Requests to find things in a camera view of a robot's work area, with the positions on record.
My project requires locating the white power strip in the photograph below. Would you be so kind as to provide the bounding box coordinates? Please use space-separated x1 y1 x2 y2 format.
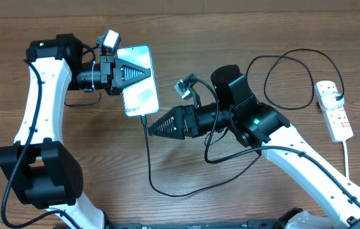
314 81 354 142

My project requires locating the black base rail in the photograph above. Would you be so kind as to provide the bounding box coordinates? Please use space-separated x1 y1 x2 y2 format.
52 218 282 229

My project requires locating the white USB charger plug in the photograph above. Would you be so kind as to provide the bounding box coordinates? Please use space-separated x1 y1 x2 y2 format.
319 93 345 111

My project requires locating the black USB charging cable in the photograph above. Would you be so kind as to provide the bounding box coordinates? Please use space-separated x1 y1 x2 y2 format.
140 48 345 198

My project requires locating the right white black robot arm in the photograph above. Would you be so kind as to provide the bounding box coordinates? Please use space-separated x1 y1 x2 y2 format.
148 65 360 228

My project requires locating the white power strip cord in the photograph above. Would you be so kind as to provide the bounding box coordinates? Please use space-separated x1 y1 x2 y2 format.
342 141 350 181

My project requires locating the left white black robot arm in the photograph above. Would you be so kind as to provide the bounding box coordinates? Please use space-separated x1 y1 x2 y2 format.
0 30 159 228

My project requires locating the blue Galaxy smartphone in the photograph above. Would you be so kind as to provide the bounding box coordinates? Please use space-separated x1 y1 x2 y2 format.
115 44 161 118

